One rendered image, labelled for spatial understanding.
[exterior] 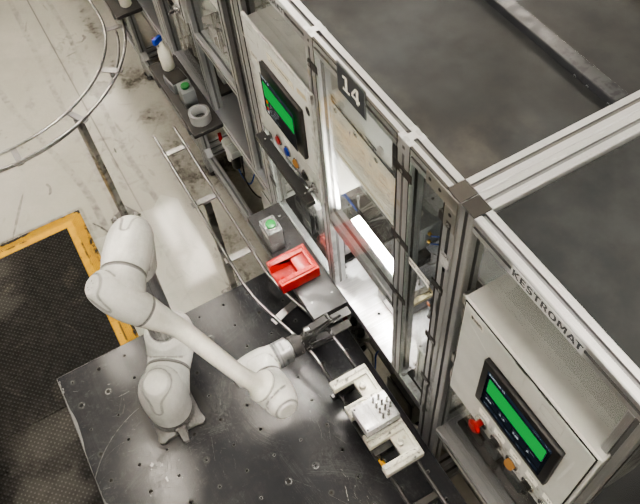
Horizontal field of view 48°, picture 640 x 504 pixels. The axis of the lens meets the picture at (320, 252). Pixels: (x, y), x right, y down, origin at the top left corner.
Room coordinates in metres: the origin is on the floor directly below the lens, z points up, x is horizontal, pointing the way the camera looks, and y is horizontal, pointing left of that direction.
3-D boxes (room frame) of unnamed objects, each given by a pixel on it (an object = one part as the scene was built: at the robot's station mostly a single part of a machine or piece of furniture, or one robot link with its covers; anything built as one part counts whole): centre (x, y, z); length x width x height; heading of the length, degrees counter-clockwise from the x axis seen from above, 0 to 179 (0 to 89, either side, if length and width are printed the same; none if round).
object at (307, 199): (1.57, 0.08, 1.37); 0.36 x 0.04 x 0.04; 24
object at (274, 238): (1.59, 0.16, 0.97); 0.08 x 0.08 x 0.12; 24
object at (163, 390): (1.06, 0.60, 0.85); 0.18 x 0.16 x 0.22; 173
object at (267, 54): (1.62, -0.05, 1.60); 0.42 x 0.29 x 0.46; 24
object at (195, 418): (1.03, 0.59, 0.71); 0.22 x 0.18 x 0.06; 24
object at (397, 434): (0.86, -0.11, 0.84); 0.36 x 0.14 x 0.10; 24
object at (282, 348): (1.08, 0.16, 1.00); 0.09 x 0.06 x 0.09; 24
